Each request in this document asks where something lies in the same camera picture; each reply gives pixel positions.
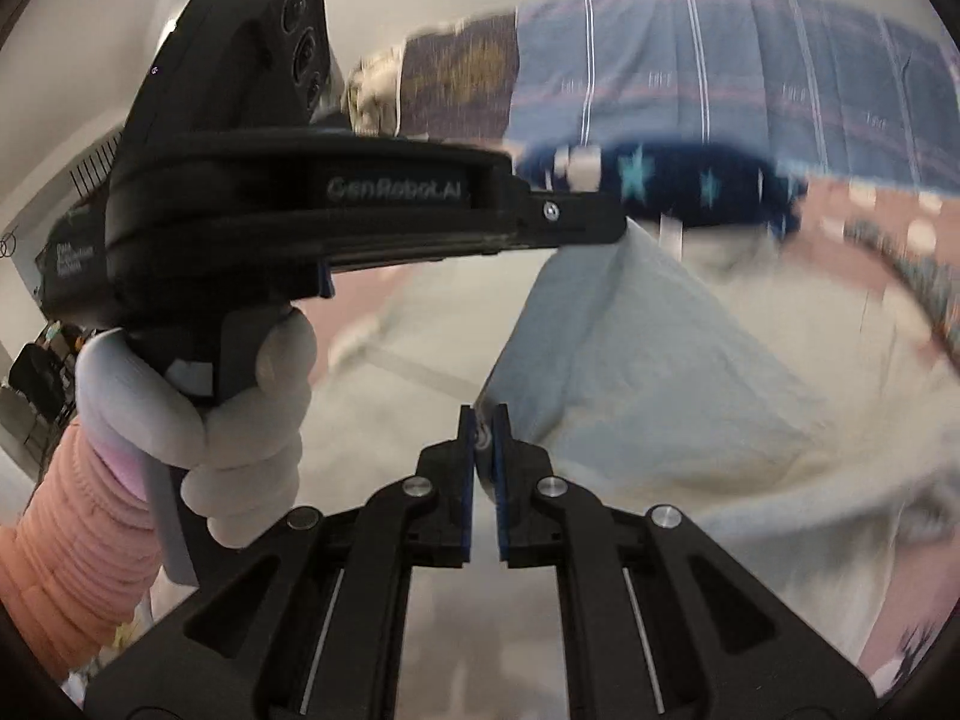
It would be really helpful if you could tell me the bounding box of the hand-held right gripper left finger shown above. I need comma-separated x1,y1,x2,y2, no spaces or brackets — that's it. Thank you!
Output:
84,405,481,720

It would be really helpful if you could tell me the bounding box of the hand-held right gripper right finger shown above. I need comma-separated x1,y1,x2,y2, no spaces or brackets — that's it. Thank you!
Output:
491,403,878,720

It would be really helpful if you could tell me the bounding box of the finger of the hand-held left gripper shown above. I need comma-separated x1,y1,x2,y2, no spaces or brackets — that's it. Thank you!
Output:
514,177,628,250

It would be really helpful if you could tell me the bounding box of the light grey garment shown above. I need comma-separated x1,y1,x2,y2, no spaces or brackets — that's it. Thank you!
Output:
322,219,957,665

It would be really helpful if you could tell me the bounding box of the person's left forearm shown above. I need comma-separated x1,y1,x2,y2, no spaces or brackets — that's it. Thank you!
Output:
0,420,162,683

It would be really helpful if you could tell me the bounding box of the person's left hand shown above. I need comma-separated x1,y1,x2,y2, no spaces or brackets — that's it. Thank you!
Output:
75,307,316,550

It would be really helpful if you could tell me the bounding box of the navy star print cloth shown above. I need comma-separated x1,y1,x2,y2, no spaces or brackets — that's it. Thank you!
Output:
517,139,809,242

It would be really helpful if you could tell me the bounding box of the beige crumpled cloth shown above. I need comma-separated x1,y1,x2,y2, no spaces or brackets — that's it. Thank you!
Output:
343,49,407,137

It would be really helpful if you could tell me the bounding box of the dark tree print pillow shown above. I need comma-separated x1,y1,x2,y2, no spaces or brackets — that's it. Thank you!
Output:
397,19,522,143

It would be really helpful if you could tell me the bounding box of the blue plaid pillow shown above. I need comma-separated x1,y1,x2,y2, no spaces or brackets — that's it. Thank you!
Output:
502,0,960,188

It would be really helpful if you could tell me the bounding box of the black chair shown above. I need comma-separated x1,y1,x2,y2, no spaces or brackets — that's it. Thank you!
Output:
6,322,77,430

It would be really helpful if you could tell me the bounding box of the multicoloured patterned cloth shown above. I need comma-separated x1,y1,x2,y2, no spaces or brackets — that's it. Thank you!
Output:
846,219,960,362

